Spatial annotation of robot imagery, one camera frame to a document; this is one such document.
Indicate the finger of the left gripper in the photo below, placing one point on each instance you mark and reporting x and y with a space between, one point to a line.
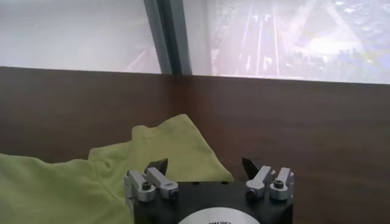
152 182
268 181

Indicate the lime green t-shirt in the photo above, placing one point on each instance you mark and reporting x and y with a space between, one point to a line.
106 176

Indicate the dark vertical window mullion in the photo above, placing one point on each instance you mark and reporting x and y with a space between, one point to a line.
169 36

